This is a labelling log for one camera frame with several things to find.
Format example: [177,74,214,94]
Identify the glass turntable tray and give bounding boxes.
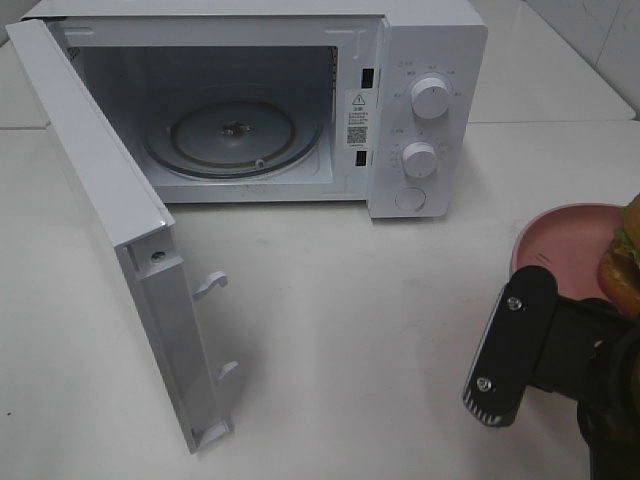
[144,99,323,179]

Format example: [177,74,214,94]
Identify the pink round plate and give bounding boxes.
[510,203,622,300]

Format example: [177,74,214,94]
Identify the white upper power knob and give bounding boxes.
[410,73,452,120]

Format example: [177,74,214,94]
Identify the white lower timer knob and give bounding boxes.
[401,142,438,178]

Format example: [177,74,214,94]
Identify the white round door button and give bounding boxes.
[395,187,426,212]

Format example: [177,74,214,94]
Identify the toy burger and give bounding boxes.
[597,195,639,317]

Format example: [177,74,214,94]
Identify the white warning label sticker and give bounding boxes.
[344,89,375,148]

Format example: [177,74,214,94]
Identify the white microwave oven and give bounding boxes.
[16,1,488,218]

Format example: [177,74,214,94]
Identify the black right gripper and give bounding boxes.
[520,297,639,479]

